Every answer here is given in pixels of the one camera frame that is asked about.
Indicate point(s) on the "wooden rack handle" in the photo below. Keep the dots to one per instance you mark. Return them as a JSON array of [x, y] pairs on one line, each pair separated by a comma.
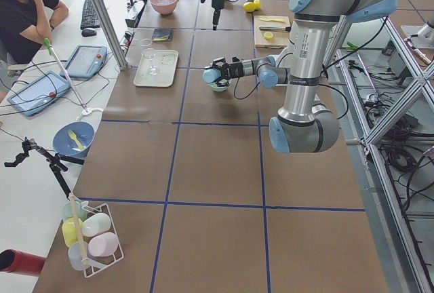
[[72, 201]]

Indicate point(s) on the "clear wine glass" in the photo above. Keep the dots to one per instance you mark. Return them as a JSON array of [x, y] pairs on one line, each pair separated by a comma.
[[148, 54]]

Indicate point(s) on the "pink cup in rack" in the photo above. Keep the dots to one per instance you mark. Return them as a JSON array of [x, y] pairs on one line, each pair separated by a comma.
[[103, 245]]

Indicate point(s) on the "white cup in rack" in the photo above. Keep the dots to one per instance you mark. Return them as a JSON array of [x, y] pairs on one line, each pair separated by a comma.
[[96, 224]]

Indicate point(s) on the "steel muddler black cap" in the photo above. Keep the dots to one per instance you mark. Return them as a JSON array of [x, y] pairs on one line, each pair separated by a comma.
[[275, 28]]

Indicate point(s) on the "blue teach pendant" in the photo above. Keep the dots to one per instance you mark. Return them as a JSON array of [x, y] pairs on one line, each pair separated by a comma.
[[85, 61], [39, 94]]

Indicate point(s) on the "yellow lemon front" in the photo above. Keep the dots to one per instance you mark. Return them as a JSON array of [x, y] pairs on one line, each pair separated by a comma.
[[249, 7]]

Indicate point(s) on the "blue teach pendant far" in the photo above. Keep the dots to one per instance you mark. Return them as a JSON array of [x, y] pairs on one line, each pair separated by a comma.
[[85, 61]]

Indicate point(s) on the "black keyboard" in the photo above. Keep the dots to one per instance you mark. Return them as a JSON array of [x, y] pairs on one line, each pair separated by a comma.
[[89, 17]]

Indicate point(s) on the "cream bear tray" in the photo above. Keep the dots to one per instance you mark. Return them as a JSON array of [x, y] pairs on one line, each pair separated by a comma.
[[166, 60]]

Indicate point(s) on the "white wire cup rack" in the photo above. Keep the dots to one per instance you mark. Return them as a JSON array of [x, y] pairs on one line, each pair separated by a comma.
[[97, 264]]

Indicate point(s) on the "lemon half slice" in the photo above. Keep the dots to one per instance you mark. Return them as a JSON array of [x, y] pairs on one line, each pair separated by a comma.
[[268, 35]]

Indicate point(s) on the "aluminium frame post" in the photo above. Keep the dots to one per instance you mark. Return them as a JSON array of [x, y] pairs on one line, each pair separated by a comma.
[[110, 34]]

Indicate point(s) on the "red cylinder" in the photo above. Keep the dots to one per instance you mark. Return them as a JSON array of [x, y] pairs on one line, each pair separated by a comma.
[[22, 263]]

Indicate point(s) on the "green bowl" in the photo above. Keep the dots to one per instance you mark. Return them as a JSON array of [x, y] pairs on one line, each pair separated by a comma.
[[219, 87]]

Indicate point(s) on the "black mouse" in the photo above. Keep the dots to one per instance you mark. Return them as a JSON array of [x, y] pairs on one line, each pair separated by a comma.
[[88, 32]]

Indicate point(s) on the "light blue cup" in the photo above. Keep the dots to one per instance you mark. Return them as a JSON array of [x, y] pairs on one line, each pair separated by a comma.
[[211, 75]]

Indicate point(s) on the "pink bowl of ice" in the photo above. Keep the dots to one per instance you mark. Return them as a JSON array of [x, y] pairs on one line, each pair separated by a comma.
[[164, 7]]

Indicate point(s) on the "seated man black shirt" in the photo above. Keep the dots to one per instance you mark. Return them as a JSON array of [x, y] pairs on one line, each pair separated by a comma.
[[25, 24]]

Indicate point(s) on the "blue bowl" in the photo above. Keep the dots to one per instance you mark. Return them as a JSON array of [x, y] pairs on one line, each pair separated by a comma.
[[63, 145]]

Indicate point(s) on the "clear blue cup in rack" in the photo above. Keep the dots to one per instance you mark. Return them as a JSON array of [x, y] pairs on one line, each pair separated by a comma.
[[75, 258]]

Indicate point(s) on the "yellow cup in rack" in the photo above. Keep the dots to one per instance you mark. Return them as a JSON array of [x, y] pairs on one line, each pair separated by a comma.
[[69, 232]]

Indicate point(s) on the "yellow plastic fork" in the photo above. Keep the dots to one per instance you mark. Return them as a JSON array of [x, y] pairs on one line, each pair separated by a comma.
[[74, 137]]

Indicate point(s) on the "blue teach pendant near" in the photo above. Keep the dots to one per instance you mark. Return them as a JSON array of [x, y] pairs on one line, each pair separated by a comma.
[[39, 94]]

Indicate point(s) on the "silver pole with clip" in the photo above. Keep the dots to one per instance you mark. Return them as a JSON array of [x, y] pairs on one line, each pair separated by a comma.
[[86, 109]]

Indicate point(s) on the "yellow plastic knife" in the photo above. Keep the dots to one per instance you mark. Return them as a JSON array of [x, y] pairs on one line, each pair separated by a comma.
[[272, 20]]

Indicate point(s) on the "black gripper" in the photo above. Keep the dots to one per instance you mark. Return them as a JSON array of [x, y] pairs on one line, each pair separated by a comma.
[[234, 69], [215, 3]]

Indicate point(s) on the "grey yellow folded cloth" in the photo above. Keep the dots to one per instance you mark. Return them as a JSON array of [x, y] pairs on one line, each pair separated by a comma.
[[162, 34]]

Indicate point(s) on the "wooden cutting board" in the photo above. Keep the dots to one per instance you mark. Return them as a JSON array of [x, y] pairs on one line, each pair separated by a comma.
[[279, 40]]

